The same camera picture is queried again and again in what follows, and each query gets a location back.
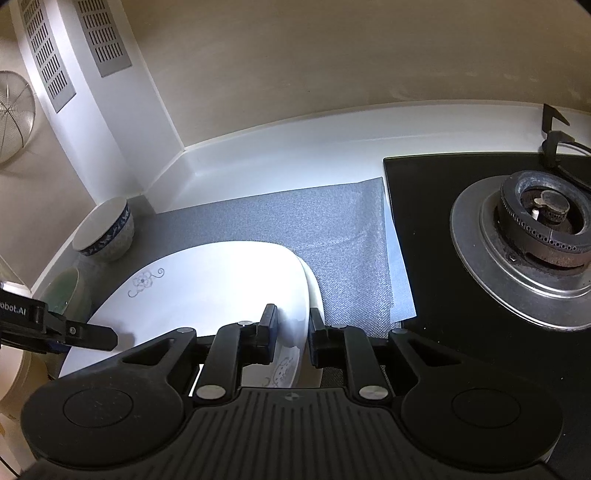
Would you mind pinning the white floral plate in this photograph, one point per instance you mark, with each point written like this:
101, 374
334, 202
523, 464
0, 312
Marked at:
198, 286

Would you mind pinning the grey counter mat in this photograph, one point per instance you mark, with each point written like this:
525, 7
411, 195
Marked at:
323, 221

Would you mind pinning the grey vent grille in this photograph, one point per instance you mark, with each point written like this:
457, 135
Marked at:
104, 32
46, 55

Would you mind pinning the green bowl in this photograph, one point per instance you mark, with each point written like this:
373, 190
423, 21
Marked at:
64, 295

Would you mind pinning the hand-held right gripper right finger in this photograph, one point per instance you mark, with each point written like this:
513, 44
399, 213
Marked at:
316, 339

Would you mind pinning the gas burner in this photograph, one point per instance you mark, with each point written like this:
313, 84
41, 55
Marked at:
512, 194

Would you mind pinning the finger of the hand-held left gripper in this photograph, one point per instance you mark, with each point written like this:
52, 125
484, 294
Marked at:
87, 337

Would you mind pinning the blue and white bowl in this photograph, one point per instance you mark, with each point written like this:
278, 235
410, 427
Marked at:
99, 226

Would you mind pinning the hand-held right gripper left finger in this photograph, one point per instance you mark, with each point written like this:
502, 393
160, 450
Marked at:
269, 330

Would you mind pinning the black pot support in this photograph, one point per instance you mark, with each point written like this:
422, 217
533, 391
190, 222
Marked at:
550, 147

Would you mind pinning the plain white plate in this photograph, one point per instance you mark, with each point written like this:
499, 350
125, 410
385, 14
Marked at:
315, 286

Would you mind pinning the black glass stove top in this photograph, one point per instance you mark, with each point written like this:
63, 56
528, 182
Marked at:
425, 221

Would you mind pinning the beige round container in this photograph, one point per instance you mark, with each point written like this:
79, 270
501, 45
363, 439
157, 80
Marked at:
14, 383

